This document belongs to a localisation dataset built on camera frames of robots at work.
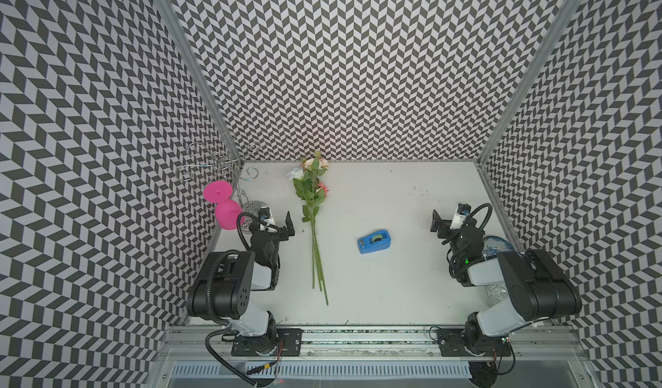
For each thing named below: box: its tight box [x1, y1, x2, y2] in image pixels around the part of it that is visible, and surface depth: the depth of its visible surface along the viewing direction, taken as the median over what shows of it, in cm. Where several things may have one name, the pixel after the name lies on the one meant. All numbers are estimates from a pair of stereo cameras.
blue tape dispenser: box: [356, 229, 392, 255], surface depth 91 cm
